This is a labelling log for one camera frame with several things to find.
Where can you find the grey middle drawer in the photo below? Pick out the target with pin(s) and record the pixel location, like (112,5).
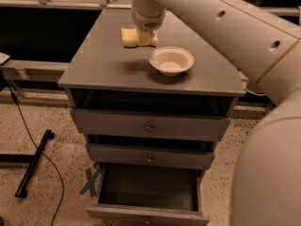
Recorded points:
(149,156)

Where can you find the grey bottom drawer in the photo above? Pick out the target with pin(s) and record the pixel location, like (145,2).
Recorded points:
(150,195)

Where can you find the grey drawer cabinet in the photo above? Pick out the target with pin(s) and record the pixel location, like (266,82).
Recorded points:
(106,76)

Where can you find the yellow sponge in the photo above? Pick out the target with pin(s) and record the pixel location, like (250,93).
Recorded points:
(129,37)

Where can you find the black stand leg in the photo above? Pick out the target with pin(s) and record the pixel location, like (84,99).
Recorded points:
(21,191)

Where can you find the grey top drawer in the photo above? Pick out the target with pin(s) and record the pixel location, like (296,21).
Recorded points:
(111,123)

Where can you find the white paper bowl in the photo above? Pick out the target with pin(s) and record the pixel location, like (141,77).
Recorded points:
(171,61)

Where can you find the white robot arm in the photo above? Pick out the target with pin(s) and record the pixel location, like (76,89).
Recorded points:
(266,188)

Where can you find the grey drawer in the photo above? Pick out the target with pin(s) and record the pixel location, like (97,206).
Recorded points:
(149,156)
(111,123)
(150,195)

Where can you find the metal rail frame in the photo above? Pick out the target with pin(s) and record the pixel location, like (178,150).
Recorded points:
(28,70)

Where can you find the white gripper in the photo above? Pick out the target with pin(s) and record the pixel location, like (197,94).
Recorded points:
(147,22)

